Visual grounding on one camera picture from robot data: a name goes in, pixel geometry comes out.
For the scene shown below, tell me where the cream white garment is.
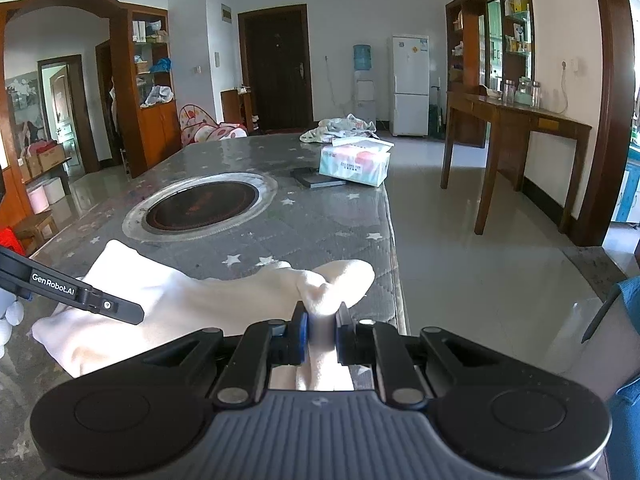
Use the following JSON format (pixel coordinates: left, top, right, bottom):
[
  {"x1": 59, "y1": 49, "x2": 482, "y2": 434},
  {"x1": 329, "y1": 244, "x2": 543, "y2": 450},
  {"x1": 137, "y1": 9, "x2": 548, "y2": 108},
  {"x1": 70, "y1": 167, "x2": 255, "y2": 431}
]
[{"x1": 32, "y1": 240, "x2": 374, "y2": 391}]

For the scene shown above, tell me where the white gloved hand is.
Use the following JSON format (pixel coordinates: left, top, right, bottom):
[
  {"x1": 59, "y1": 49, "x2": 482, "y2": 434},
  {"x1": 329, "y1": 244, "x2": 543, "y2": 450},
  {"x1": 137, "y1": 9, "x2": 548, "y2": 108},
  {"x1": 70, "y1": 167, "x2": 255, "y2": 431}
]
[{"x1": 0, "y1": 289, "x2": 24, "y2": 356}]

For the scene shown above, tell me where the red plastic stool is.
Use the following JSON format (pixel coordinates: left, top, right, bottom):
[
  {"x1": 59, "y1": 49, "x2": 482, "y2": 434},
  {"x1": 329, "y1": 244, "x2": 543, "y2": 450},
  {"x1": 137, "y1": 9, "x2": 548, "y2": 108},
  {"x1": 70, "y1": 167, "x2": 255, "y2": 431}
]
[{"x1": 0, "y1": 228, "x2": 25, "y2": 256}]

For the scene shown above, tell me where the small wooden stool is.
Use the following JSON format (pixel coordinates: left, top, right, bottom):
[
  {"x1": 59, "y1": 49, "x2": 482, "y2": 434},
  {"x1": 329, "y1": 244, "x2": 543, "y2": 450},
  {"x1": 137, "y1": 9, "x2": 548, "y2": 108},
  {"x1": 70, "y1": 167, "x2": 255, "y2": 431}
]
[{"x1": 13, "y1": 210, "x2": 58, "y2": 256}]

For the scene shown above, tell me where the left wooden display cabinet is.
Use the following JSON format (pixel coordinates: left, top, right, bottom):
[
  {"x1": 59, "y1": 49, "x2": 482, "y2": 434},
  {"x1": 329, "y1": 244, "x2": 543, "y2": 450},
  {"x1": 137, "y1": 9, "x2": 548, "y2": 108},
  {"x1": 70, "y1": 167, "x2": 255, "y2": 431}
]
[{"x1": 0, "y1": 3, "x2": 32, "y2": 226}]

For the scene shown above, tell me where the round induction cooktop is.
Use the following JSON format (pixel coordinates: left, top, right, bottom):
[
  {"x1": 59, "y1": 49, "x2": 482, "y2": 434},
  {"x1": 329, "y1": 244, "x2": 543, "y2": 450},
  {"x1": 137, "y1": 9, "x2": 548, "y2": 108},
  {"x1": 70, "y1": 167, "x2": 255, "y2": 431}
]
[{"x1": 122, "y1": 172, "x2": 278, "y2": 243}]

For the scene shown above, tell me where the wooden shelf cabinet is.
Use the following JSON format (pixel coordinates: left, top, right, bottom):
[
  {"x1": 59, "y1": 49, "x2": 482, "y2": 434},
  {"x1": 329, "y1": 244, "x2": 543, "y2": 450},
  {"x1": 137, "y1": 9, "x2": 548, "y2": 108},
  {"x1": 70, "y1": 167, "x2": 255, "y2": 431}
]
[{"x1": 110, "y1": 4, "x2": 181, "y2": 177}]

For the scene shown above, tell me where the tissue pack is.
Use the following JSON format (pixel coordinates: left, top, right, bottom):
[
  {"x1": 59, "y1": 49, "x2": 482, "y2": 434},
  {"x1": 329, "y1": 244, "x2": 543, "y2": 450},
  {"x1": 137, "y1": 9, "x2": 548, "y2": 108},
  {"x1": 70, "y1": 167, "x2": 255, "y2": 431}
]
[{"x1": 319, "y1": 136, "x2": 394, "y2": 188}]

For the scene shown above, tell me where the polka dot play tent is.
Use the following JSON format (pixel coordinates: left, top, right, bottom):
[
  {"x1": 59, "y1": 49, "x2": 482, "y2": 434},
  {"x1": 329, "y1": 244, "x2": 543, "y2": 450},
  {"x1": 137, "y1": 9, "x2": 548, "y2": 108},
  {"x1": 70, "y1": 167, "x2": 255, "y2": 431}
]
[{"x1": 178, "y1": 104, "x2": 247, "y2": 146}]

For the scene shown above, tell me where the crumpled patterned cloth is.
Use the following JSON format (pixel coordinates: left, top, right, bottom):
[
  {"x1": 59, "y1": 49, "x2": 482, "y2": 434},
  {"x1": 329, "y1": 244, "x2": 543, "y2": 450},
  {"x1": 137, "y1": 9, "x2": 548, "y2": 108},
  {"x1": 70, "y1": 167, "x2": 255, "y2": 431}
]
[{"x1": 299, "y1": 114, "x2": 378, "y2": 144}]

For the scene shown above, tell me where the water dispenser with blue bottle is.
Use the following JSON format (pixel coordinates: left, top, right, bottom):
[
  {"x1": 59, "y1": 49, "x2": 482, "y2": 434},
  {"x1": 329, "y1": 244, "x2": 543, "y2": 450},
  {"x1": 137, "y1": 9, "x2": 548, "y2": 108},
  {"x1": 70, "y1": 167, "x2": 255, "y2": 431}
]
[{"x1": 352, "y1": 44, "x2": 376, "y2": 122}]

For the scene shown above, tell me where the white refrigerator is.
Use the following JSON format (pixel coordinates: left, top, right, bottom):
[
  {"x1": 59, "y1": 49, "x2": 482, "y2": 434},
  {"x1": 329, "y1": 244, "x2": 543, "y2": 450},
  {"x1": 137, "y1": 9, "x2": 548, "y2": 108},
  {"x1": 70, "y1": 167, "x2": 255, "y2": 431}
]
[{"x1": 390, "y1": 35, "x2": 431, "y2": 138}]

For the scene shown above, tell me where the dark wooden door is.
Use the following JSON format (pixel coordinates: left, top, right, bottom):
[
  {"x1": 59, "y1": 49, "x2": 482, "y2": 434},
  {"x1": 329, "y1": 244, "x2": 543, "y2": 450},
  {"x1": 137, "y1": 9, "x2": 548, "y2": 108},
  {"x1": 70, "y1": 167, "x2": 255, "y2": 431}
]
[{"x1": 238, "y1": 4, "x2": 314, "y2": 133}]

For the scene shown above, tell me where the wooden sideboard shelf unit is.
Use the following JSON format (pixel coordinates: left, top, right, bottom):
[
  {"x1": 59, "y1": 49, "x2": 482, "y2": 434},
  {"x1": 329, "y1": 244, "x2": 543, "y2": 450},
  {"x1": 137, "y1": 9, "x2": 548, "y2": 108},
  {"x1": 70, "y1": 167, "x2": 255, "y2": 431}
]
[{"x1": 440, "y1": 0, "x2": 591, "y2": 235}]

